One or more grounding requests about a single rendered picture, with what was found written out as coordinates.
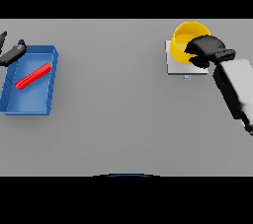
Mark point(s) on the red beaker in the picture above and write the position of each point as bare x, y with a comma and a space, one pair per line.
33, 76

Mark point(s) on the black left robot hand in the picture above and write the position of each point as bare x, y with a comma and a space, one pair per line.
13, 53

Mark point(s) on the yellow bowl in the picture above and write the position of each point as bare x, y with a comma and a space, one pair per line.
183, 38

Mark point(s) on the pale square measuring scale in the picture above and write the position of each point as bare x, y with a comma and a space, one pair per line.
181, 67

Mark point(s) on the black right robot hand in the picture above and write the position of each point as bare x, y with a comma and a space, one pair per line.
206, 48

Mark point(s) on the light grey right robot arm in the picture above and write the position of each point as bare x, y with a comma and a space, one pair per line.
236, 89

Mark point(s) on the blue tray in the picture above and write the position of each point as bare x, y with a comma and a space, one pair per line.
28, 86

